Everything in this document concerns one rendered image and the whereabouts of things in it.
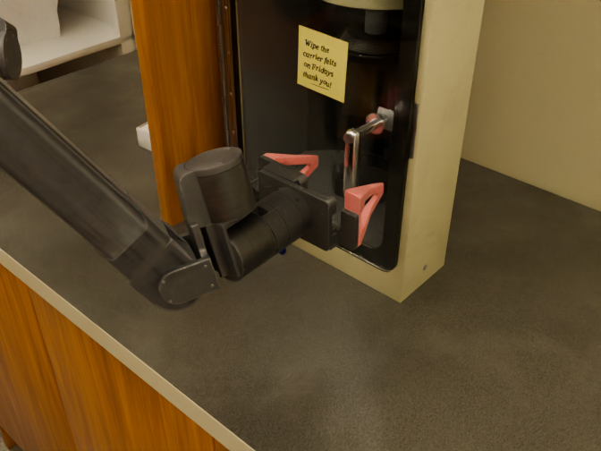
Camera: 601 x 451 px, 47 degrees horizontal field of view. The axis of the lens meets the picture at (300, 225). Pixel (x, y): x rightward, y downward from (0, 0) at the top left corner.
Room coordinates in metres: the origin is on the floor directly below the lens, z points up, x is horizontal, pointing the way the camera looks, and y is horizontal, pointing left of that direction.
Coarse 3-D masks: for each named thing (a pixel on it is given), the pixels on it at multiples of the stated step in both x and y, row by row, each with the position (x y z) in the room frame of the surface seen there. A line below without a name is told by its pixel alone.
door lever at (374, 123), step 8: (368, 120) 0.74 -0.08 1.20; (376, 120) 0.73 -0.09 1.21; (352, 128) 0.70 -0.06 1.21; (360, 128) 0.71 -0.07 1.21; (368, 128) 0.71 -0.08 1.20; (376, 128) 0.72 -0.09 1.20; (344, 136) 0.70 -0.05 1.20; (352, 136) 0.69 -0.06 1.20; (360, 136) 0.70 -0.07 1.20; (352, 144) 0.69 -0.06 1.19; (360, 144) 0.70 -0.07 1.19; (344, 152) 0.70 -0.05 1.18; (352, 152) 0.69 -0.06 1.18; (344, 160) 0.70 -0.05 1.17; (352, 160) 0.69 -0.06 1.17; (344, 168) 0.70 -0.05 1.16; (352, 168) 0.69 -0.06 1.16; (344, 176) 0.70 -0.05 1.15; (352, 176) 0.69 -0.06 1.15; (344, 184) 0.70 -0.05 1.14; (352, 184) 0.69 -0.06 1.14
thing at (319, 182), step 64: (256, 0) 0.86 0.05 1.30; (320, 0) 0.79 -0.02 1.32; (384, 0) 0.73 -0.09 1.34; (256, 64) 0.86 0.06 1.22; (384, 64) 0.73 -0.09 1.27; (256, 128) 0.87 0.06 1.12; (320, 128) 0.79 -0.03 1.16; (384, 128) 0.72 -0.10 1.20; (256, 192) 0.87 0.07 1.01; (320, 192) 0.79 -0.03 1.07; (384, 192) 0.72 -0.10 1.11; (384, 256) 0.71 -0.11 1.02
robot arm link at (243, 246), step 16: (224, 224) 0.54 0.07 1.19; (240, 224) 0.56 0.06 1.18; (256, 224) 0.57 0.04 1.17; (208, 240) 0.54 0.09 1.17; (224, 240) 0.54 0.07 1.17; (240, 240) 0.54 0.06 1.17; (256, 240) 0.55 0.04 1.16; (272, 240) 0.56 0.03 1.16; (224, 256) 0.54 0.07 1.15; (240, 256) 0.53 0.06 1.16; (256, 256) 0.54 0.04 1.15; (272, 256) 0.56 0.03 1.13; (224, 272) 0.54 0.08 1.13; (240, 272) 0.53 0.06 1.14
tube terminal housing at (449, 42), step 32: (448, 0) 0.73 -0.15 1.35; (480, 0) 0.78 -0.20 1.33; (448, 32) 0.73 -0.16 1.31; (448, 64) 0.74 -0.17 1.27; (416, 96) 0.71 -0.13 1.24; (448, 96) 0.75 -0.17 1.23; (448, 128) 0.76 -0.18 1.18; (416, 160) 0.71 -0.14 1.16; (448, 160) 0.76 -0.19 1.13; (416, 192) 0.71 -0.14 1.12; (448, 192) 0.77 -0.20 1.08; (416, 224) 0.72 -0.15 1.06; (448, 224) 0.78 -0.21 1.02; (320, 256) 0.80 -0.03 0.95; (352, 256) 0.76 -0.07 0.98; (416, 256) 0.73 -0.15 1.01; (384, 288) 0.73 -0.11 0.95; (416, 288) 0.74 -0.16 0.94
